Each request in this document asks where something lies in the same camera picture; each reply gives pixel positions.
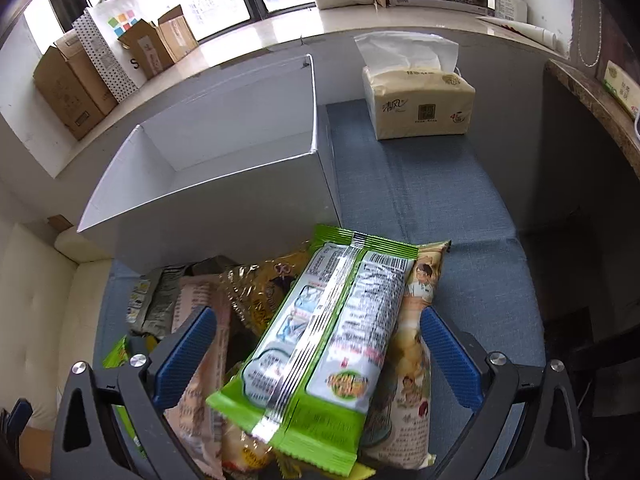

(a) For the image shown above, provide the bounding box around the open brown cardboard box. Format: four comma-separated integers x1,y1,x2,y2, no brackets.
118,4,198,79

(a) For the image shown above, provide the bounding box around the green white small box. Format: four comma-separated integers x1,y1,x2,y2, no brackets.
603,61,640,118

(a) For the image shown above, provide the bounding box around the beige cartoon snack bag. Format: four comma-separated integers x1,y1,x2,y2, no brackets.
360,240,451,470

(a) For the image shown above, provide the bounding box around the green white snack pack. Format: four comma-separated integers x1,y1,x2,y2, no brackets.
206,224,419,477

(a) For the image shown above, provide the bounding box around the wooden side shelf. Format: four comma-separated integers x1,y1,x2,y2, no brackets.
544,60,640,178

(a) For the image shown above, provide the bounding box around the white dotted paper bag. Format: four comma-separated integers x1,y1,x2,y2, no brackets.
73,0,146,103

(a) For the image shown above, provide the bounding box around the blue fabric cushion mat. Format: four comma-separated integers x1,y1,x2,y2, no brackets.
92,98,548,480

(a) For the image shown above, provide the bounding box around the yellow tissue pack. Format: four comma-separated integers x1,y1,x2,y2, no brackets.
355,30,475,141

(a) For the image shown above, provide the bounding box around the tall brown cardboard box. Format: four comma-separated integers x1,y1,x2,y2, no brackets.
32,29,117,140

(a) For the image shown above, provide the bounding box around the grey silver snack bag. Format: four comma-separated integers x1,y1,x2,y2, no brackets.
126,256,236,339

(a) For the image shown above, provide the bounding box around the white bottle on sill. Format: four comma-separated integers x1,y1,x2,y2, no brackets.
495,0,528,23

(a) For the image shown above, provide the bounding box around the pink snack packet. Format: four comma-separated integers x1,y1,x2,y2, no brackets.
165,275,231,479

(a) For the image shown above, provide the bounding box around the white cardboard storage box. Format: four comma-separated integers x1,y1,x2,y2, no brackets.
78,54,342,273

